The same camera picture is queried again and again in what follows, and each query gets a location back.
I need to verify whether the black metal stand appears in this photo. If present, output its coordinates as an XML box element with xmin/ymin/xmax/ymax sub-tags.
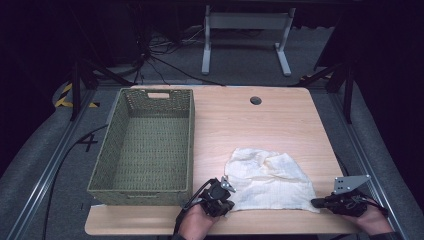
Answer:
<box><xmin>68</xmin><ymin>59</ymin><xmax>135</xmax><ymax>122</ymax></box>
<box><xmin>289</xmin><ymin>61</ymin><xmax>356</xmax><ymax>125</ymax></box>

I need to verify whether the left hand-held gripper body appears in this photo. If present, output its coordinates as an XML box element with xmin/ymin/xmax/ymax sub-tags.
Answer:
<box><xmin>199</xmin><ymin>175</ymin><xmax>237</xmax><ymax>218</ymax></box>

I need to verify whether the white desk frame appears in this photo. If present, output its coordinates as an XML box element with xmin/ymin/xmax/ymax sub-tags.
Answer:
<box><xmin>201</xmin><ymin>4</ymin><xmax>297</xmax><ymax>77</ymax></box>

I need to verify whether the bundle of floor cables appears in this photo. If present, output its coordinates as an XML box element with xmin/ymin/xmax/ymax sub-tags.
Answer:
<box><xmin>133</xmin><ymin>28</ymin><xmax>228</xmax><ymax>87</ymax></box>

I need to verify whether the person's right hand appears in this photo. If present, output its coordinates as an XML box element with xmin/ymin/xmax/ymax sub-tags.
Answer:
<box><xmin>343</xmin><ymin>206</ymin><xmax>394</xmax><ymax>236</ymax></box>

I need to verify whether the long black floor cable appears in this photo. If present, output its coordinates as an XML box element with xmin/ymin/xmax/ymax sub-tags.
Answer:
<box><xmin>41</xmin><ymin>123</ymin><xmax>110</xmax><ymax>240</ymax></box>

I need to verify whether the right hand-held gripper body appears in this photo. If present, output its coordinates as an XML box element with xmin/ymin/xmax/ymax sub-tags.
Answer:
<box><xmin>328</xmin><ymin>174</ymin><xmax>372</xmax><ymax>218</ymax></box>

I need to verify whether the white cloth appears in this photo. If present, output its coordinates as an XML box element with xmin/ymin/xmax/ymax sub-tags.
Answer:
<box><xmin>224</xmin><ymin>147</ymin><xmax>320</xmax><ymax>214</ymax></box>

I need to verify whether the yellow black hazard tape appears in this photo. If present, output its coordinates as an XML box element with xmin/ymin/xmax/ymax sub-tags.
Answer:
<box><xmin>54</xmin><ymin>82</ymin><xmax>101</xmax><ymax>109</ymax></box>

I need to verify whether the green woven basket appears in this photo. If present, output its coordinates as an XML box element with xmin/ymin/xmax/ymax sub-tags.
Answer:
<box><xmin>87</xmin><ymin>87</ymin><xmax>196</xmax><ymax>207</ymax></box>

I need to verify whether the right hand-held gripper cable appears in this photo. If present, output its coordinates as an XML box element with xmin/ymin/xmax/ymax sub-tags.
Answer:
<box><xmin>358</xmin><ymin>195</ymin><xmax>390</xmax><ymax>216</ymax></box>

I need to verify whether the person's left hand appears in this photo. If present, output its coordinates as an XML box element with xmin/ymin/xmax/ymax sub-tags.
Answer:
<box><xmin>178</xmin><ymin>203</ymin><xmax>221</xmax><ymax>240</ymax></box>

